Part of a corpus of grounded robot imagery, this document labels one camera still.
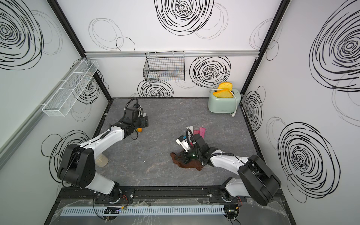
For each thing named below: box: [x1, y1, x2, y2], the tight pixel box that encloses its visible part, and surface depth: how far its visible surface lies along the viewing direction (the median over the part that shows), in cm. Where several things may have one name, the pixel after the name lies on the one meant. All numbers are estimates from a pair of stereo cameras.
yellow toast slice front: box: [212, 89, 234, 98], surface depth 100 cm
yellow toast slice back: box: [217, 82, 233, 91], surface depth 101 cm
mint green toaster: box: [207, 89, 242, 113], surface depth 104 cm
